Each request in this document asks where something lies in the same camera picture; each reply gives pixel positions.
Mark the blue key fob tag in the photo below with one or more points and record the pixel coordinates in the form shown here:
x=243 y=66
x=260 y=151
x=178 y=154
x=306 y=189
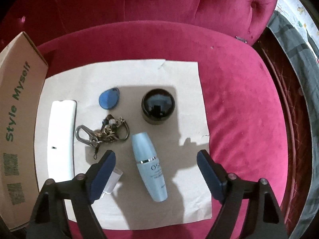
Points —
x=109 y=99

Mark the metal keychain with carabiner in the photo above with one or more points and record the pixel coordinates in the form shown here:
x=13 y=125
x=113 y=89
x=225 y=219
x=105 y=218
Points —
x=112 y=130

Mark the small white plug charger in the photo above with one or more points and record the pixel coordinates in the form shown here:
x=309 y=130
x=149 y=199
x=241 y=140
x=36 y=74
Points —
x=112 y=181

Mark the cardboard box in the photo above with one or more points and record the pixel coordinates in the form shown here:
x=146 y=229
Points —
x=23 y=72

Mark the black round jar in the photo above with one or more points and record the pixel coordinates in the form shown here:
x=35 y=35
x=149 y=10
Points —
x=157 y=106

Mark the grey plaid blanket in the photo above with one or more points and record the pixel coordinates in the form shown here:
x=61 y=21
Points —
x=300 y=85

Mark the white rectangular power bank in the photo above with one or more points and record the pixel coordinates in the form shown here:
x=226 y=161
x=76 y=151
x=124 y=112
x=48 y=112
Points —
x=60 y=146

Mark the beige paper sheet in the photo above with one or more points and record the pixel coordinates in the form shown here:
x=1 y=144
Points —
x=177 y=140

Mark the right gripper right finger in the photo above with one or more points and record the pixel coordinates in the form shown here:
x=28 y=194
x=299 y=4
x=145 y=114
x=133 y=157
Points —
x=263 y=218

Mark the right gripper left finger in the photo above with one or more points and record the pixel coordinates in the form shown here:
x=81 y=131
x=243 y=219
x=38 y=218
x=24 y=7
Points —
x=49 y=217

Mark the light blue cosmetic bottle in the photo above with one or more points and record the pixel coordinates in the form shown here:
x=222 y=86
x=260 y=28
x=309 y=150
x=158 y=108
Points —
x=149 y=167

